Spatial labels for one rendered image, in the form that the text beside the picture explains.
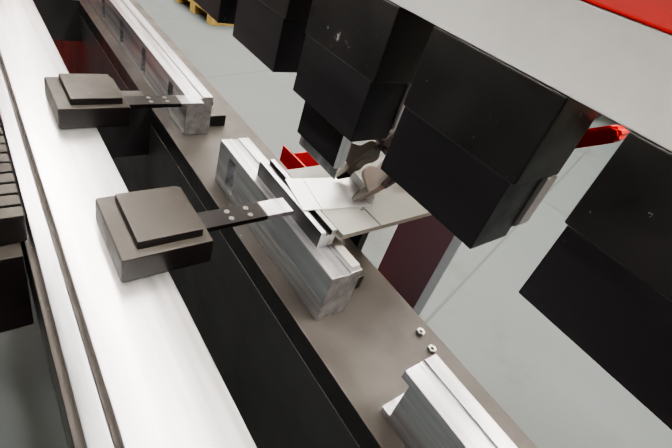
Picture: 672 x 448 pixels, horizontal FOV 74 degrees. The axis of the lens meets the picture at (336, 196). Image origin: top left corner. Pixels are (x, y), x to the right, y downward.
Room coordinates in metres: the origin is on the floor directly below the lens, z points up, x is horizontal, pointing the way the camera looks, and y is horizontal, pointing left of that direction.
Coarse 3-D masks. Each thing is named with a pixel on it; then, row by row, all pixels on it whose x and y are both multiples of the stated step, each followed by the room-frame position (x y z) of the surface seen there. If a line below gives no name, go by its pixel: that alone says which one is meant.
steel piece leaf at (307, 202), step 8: (288, 184) 0.62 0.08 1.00; (296, 184) 0.63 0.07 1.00; (304, 184) 0.64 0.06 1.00; (296, 192) 0.61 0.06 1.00; (304, 192) 0.62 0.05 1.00; (304, 200) 0.59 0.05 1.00; (312, 200) 0.60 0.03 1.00; (304, 208) 0.57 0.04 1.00; (312, 208) 0.58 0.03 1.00; (320, 208) 0.59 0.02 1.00
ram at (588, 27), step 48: (432, 0) 0.47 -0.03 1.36; (480, 0) 0.43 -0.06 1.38; (528, 0) 0.40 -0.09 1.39; (576, 0) 0.38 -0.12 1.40; (624, 0) 0.36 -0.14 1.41; (480, 48) 0.42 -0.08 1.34; (528, 48) 0.39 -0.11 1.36; (576, 48) 0.37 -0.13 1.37; (624, 48) 0.35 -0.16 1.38; (576, 96) 0.35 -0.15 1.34; (624, 96) 0.33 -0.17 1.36
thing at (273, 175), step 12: (264, 168) 0.65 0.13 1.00; (276, 168) 0.67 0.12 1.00; (264, 180) 0.65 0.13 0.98; (276, 180) 0.63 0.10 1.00; (276, 192) 0.62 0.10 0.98; (288, 192) 0.60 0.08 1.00; (288, 204) 0.59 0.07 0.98; (300, 216) 0.57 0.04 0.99; (312, 216) 0.56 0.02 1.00; (312, 228) 0.54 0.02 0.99; (324, 228) 0.55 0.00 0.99; (312, 240) 0.54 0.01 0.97; (324, 240) 0.54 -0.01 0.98
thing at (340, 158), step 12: (312, 108) 0.60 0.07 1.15; (300, 120) 0.62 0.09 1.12; (312, 120) 0.60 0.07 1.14; (324, 120) 0.58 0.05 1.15; (300, 132) 0.61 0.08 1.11; (312, 132) 0.59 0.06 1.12; (324, 132) 0.58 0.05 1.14; (336, 132) 0.56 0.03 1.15; (300, 144) 0.62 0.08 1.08; (312, 144) 0.59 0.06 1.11; (324, 144) 0.57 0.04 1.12; (336, 144) 0.56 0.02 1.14; (348, 144) 0.56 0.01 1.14; (312, 156) 0.60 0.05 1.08; (324, 156) 0.57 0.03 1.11; (336, 156) 0.55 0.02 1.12; (324, 168) 0.57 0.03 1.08; (336, 168) 0.56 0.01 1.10
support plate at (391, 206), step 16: (304, 176) 0.67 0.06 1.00; (320, 176) 0.68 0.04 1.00; (384, 192) 0.70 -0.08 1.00; (400, 192) 0.72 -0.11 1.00; (352, 208) 0.62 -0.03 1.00; (368, 208) 0.64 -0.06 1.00; (384, 208) 0.65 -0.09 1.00; (400, 208) 0.67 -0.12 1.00; (416, 208) 0.69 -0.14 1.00; (336, 224) 0.56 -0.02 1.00; (352, 224) 0.58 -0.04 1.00; (368, 224) 0.59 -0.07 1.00; (384, 224) 0.61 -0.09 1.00
